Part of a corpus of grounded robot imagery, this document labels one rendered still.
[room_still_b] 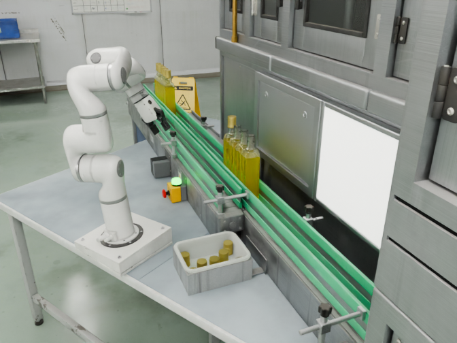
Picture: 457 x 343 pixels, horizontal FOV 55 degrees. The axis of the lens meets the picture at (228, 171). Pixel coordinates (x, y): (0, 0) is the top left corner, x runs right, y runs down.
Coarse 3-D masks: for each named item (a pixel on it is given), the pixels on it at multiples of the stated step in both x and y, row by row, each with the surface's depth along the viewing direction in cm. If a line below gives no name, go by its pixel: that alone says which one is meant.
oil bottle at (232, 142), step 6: (234, 138) 167; (228, 144) 170; (234, 144) 166; (228, 150) 171; (234, 150) 166; (228, 156) 172; (234, 156) 167; (228, 162) 173; (234, 162) 168; (228, 168) 174; (234, 168) 169; (234, 174) 170
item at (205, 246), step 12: (192, 240) 149; (204, 240) 150; (216, 240) 152; (240, 240) 148; (192, 252) 150; (204, 252) 152; (216, 252) 154; (240, 252) 147; (192, 264) 148; (216, 264) 136; (228, 264) 138
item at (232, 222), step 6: (240, 210) 158; (228, 216) 155; (234, 216) 155; (240, 216) 156; (222, 222) 154; (228, 222) 155; (234, 222) 156; (240, 222) 157; (222, 228) 155; (228, 228) 156; (234, 228) 157; (240, 228) 158
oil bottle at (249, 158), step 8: (248, 152) 156; (256, 152) 157; (248, 160) 156; (256, 160) 157; (248, 168) 158; (256, 168) 159; (248, 176) 159; (256, 176) 160; (248, 184) 160; (256, 184) 162; (256, 192) 163
